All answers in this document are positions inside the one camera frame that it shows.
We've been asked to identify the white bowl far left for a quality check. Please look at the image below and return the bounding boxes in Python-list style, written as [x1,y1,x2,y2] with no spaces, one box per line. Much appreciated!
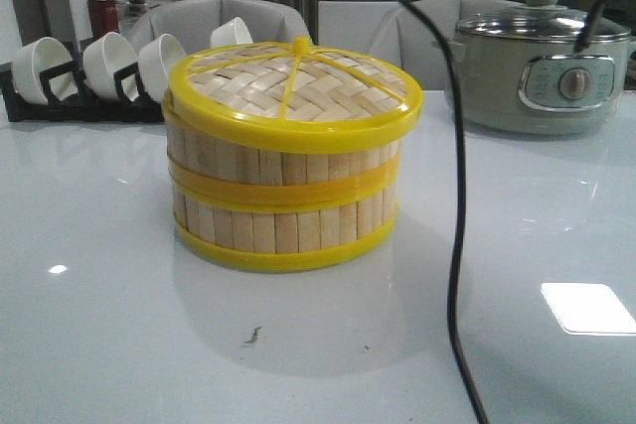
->
[11,37,73,105]

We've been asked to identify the grey chair left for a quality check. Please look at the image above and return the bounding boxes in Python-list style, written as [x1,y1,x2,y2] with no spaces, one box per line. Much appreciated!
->
[124,0,309,54]

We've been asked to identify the woven bamboo steamer lid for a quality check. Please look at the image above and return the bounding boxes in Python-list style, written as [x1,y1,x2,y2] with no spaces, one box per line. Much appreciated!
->
[162,36,423,155]

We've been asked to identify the white bowl right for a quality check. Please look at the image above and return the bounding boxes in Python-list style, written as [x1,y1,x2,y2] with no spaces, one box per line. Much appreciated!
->
[210,17,253,49]

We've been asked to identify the black dish rack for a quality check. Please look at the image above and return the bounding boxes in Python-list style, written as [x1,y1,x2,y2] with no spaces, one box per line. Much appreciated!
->
[1,61,164,123]

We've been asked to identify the black cable right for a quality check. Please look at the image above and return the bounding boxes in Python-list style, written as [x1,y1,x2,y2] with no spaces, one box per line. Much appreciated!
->
[573,0,636,53]

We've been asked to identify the grey chair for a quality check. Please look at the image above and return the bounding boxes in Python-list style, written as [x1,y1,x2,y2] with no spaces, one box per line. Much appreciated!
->
[366,0,517,90]
[124,0,309,54]

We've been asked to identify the black cable left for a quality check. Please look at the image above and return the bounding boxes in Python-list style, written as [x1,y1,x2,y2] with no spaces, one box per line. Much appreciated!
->
[358,0,491,424]

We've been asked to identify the bamboo steamer drawer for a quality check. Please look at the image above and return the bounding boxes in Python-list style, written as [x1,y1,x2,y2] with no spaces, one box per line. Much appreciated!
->
[162,96,399,215]
[173,182,398,272]

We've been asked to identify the glass pot lid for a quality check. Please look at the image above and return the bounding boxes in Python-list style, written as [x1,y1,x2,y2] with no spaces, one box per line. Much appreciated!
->
[454,0,633,44]

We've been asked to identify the red cylinder container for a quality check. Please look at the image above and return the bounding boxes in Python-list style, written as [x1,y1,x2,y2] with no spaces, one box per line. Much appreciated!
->
[87,0,119,40]

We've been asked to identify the grey chair right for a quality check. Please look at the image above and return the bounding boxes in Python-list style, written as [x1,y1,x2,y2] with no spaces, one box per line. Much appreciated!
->
[366,0,517,90]

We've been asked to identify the white bowl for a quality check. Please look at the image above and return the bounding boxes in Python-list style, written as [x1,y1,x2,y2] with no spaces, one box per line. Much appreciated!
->
[138,34,187,103]
[82,32,137,100]
[210,17,253,49]
[11,37,73,105]

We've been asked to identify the green electric cooking pot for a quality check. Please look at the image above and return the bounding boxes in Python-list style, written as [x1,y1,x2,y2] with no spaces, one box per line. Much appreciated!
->
[449,31,635,135]

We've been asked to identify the black cable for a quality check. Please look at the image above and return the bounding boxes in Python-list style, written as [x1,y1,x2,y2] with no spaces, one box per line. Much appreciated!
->
[358,0,491,424]
[573,0,636,53]

